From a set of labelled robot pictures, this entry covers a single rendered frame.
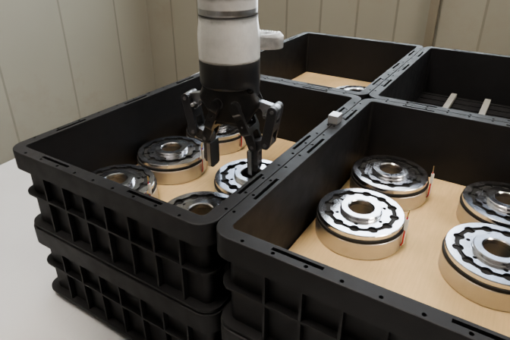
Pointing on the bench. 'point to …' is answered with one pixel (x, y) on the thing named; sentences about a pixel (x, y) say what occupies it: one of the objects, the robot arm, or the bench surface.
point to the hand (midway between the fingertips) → (232, 158)
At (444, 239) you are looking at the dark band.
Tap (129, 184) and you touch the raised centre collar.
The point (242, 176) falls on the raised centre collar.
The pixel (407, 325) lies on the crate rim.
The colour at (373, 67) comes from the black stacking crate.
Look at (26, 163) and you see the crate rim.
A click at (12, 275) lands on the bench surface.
